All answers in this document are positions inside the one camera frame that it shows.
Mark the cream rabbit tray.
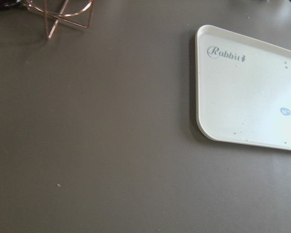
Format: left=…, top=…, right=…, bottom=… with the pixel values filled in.
left=195, top=25, right=291, bottom=150

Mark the copper wire bottle rack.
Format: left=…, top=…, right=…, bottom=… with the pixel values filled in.
left=21, top=0, right=95, bottom=40

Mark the dark drink bottle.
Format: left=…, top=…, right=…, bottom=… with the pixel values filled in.
left=0, top=0, right=21, bottom=10

